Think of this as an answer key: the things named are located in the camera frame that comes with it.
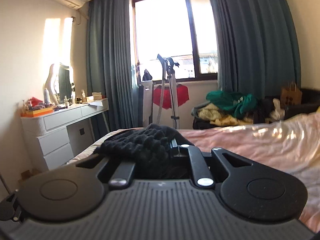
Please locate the left teal curtain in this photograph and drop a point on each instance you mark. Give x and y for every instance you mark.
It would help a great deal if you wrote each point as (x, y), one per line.
(108, 59)

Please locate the yellow garment on pile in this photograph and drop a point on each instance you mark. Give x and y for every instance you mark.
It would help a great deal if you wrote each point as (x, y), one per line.
(217, 117)

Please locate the green garment on pile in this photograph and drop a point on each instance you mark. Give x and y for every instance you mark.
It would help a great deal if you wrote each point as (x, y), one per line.
(234, 103)

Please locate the brown paper bag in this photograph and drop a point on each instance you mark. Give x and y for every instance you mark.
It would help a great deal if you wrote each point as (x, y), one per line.
(290, 95)

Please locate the teal curtain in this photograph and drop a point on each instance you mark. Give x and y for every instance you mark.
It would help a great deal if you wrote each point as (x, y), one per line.
(257, 46)
(108, 59)

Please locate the dark framed window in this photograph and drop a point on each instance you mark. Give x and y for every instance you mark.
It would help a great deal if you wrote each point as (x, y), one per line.
(183, 30)

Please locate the black leather sofa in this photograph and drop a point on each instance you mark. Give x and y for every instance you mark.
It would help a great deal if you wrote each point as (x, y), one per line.
(309, 104)

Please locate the wavy frame vanity mirror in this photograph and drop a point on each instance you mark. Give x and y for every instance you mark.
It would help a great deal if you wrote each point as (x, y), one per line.
(60, 84)

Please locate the white dressing table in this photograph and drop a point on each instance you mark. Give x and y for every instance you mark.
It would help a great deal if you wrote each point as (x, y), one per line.
(55, 138)

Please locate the right teal curtain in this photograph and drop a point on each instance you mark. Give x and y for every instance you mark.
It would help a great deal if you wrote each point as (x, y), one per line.
(257, 46)

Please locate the pink quilted bed cover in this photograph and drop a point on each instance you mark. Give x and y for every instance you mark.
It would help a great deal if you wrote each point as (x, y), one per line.
(291, 146)

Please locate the orange flat box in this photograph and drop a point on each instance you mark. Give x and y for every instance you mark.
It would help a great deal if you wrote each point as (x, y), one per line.
(36, 113)

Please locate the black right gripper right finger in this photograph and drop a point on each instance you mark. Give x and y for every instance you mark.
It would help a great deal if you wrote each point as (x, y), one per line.
(191, 157)

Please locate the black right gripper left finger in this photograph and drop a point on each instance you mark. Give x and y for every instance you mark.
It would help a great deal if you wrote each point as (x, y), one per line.
(123, 176)

